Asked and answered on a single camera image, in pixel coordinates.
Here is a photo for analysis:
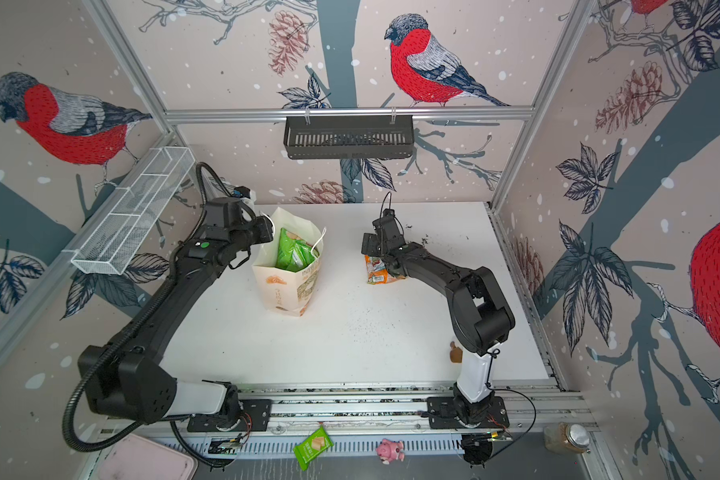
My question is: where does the green snack packet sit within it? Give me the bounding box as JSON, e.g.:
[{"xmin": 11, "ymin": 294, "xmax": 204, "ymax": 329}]
[
  {"xmin": 293, "ymin": 424, "xmax": 334, "ymax": 471},
  {"xmin": 275, "ymin": 228, "xmax": 319, "ymax": 272}
]

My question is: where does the beige paper bag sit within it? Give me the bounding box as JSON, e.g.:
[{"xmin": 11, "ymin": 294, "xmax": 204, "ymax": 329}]
[{"xmin": 253, "ymin": 207, "xmax": 326, "ymax": 317}]

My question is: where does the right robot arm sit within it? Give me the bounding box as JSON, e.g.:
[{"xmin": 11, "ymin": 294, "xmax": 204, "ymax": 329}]
[{"xmin": 361, "ymin": 208, "xmax": 516, "ymax": 428}]

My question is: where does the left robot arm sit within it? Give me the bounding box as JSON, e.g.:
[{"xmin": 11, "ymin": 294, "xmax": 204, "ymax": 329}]
[{"xmin": 78, "ymin": 197, "xmax": 275, "ymax": 424}]

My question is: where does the black hanging metal shelf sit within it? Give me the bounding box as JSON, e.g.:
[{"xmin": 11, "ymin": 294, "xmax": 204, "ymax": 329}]
[{"xmin": 283, "ymin": 115, "xmax": 415, "ymax": 160}]

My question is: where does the brown white plush toy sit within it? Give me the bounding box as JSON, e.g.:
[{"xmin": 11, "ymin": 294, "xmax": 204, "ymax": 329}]
[{"xmin": 449, "ymin": 341, "xmax": 463, "ymax": 364}]

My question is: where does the pink pig toy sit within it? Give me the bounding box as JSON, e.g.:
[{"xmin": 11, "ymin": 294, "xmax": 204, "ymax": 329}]
[{"xmin": 375, "ymin": 439, "xmax": 405, "ymax": 465}]

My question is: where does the pink tray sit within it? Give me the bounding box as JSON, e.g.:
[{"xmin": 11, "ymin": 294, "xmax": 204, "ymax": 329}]
[{"xmin": 95, "ymin": 435, "xmax": 198, "ymax": 480}]

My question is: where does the glass jar with lid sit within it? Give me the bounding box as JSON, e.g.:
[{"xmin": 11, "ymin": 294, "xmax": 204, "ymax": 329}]
[{"xmin": 544, "ymin": 422, "xmax": 591, "ymax": 455}]

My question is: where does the white wire mesh basket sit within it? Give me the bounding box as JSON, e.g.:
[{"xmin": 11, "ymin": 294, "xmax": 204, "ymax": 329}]
[{"xmin": 71, "ymin": 146, "xmax": 195, "ymax": 275}]

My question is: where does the aluminium horizontal frame bar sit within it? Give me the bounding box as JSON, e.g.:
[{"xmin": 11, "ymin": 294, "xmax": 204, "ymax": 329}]
[{"xmin": 163, "ymin": 106, "xmax": 536, "ymax": 125}]

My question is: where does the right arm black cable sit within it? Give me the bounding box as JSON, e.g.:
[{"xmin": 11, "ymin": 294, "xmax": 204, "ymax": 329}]
[{"xmin": 473, "ymin": 347, "xmax": 538, "ymax": 466}]

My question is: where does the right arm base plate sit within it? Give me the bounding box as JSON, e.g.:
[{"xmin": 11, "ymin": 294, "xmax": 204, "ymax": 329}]
[{"xmin": 422, "ymin": 394, "xmax": 509, "ymax": 430}]

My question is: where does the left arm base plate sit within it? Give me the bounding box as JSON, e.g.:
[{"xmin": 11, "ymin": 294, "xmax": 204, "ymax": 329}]
[{"xmin": 187, "ymin": 399, "xmax": 272, "ymax": 433}]

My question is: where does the aluminium rail frame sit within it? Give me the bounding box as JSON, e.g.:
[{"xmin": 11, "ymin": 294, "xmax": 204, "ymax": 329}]
[{"xmin": 137, "ymin": 383, "xmax": 599, "ymax": 460}]

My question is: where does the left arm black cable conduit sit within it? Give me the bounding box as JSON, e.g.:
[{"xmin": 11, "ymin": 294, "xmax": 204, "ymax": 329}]
[{"xmin": 61, "ymin": 161, "xmax": 241, "ymax": 469}]

